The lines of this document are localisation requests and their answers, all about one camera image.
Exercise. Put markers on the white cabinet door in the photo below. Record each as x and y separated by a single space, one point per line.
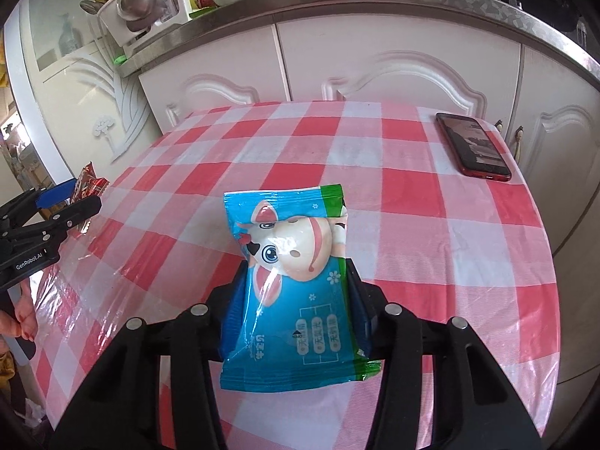
562 103
398 37
211 56

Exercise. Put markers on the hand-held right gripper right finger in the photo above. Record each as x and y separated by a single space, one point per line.
361 318

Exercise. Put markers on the steel ladle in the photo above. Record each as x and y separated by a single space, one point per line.
138 2

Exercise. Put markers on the red smartphone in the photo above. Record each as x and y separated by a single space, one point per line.
473 145

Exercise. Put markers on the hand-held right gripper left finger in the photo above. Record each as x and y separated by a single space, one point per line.
225 300

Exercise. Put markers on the blue cartoon snack packet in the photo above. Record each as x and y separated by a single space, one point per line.
290 290

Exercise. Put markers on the white utensil rack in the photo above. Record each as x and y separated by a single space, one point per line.
173 4

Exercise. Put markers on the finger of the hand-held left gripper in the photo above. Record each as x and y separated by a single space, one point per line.
56 193
70 213

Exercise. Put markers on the red white checkered tablecloth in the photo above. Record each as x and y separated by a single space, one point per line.
328 159

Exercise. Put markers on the white refrigerator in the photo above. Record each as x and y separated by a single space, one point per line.
70 93

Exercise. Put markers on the person's left hand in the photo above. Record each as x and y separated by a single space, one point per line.
26 318

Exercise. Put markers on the green plastic clip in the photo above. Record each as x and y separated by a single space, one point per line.
119 60

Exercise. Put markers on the red shiny snack packet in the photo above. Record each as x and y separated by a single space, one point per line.
90 185

